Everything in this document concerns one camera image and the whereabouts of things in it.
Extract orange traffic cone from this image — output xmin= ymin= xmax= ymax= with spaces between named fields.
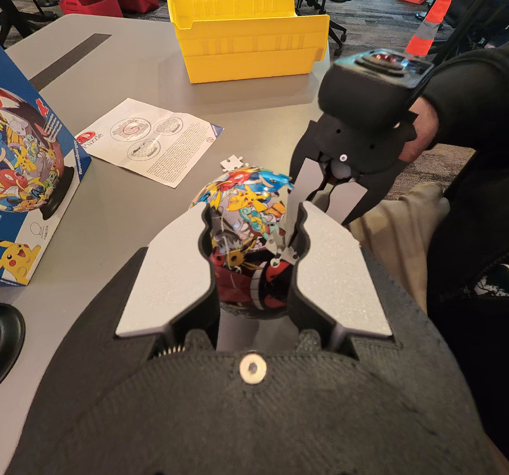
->
xmin=406 ymin=0 xmax=458 ymax=57

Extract black tripod stand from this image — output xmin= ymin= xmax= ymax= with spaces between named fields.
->
xmin=431 ymin=0 xmax=509 ymax=68

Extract black round ball stand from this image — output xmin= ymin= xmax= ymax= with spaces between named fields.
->
xmin=0 ymin=303 xmax=26 ymax=384

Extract person's khaki trousers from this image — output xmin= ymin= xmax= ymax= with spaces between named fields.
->
xmin=347 ymin=183 xmax=451 ymax=313

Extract colourful puzzle ball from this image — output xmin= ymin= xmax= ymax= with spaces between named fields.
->
xmin=189 ymin=166 xmax=303 ymax=320

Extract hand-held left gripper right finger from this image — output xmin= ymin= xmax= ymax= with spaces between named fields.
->
xmin=286 ymin=201 xmax=393 ymax=349

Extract person's right hand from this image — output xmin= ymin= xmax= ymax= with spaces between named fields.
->
xmin=399 ymin=98 xmax=440 ymax=162

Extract yellow plastic bin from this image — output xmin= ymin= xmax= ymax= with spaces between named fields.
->
xmin=166 ymin=0 xmax=331 ymax=85

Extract blue puzzle box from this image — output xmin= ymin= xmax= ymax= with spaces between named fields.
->
xmin=0 ymin=48 xmax=92 ymax=287

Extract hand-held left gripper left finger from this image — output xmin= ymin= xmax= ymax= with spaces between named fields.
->
xmin=115 ymin=201 xmax=222 ymax=341

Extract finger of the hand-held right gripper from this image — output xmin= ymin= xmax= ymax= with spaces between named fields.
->
xmin=287 ymin=158 xmax=330 ymax=253
xmin=313 ymin=180 xmax=369 ymax=224

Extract white instruction sheet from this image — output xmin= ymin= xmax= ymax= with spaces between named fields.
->
xmin=75 ymin=97 xmax=225 ymax=189

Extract person's right forearm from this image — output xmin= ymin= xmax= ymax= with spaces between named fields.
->
xmin=415 ymin=48 xmax=509 ymax=158

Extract person's black jacket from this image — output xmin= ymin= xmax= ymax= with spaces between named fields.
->
xmin=427 ymin=145 xmax=509 ymax=450

